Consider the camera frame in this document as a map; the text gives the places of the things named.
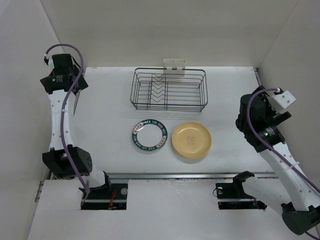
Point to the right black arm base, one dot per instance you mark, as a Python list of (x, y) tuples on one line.
[(230, 197)]

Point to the cream plate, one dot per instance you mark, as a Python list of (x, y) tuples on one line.
[(187, 160)]

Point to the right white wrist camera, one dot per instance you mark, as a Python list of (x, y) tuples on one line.
[(280, 100)]

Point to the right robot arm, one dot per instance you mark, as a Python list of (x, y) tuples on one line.
[(259, 115)]

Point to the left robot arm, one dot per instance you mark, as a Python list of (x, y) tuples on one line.
[(64, 158)]

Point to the white cutlery holder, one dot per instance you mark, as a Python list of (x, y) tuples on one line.
[(174, 67)]

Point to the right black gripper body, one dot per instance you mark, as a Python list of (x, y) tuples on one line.
[(271, 113)]

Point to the yellow plate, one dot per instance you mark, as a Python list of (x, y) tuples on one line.
[(191, 140)]

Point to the teal banded lettered plate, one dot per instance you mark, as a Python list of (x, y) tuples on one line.
[(149, 135)]

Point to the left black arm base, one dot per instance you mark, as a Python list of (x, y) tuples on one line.
[(110, 196)]

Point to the metal wire dish rack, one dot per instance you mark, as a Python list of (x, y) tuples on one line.
[(154, 88)]

